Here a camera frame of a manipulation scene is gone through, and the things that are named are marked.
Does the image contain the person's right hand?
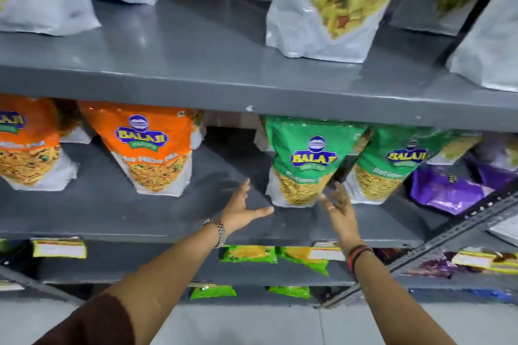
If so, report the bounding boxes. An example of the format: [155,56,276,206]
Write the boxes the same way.
[319,181,362,253]

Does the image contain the person's left hand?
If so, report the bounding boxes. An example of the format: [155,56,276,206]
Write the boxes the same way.
[220,178,275,236]

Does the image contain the person's left forearm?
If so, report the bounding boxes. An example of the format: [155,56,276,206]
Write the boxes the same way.
[99,224,222,345]

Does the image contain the person's right forearm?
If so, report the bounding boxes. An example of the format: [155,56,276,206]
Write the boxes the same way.
[349,247,458,345]

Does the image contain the yellow green flat snack packet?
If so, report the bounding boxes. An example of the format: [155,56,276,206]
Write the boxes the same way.
[32,237,88,260]
[190,283,238,301]
[277,241,346,277]
[267,286,312,299]
[219,245,278,264]

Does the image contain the silver metal wristwatch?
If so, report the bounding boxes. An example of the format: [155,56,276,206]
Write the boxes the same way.
[202,217,227,249]

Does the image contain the green snack pouch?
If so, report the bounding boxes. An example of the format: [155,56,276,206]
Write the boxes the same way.
[343,126,483,205]
[265,116,368,208]

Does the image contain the purple snack pouch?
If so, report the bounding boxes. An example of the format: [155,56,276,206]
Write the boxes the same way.
[465,134,518,192]
[410,164,495,216]

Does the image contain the dark purple flat packet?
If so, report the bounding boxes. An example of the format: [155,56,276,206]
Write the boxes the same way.
[404,252,459,279]

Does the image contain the orange snack pouch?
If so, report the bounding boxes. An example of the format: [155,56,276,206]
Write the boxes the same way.
[0,94,79,192]
[77,101,205,197]

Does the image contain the dark perforated metal shelf rack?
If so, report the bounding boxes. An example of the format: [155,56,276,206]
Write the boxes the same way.
[323,0,518,310]

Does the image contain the grey metal shelf rack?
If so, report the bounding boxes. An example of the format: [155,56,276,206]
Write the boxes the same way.
[0,0,518,309]

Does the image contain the white flat packet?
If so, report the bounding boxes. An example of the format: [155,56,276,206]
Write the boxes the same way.
[487,215,518,247]

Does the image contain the blue flat packet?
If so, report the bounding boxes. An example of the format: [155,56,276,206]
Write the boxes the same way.
[465,288,515,303]

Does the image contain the brown sleeve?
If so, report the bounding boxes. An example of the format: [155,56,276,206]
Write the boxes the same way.
[32,294,137,345]

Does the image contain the red and black thread bracelet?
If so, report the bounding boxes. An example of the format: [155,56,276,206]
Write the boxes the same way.
[347,244,375,275]

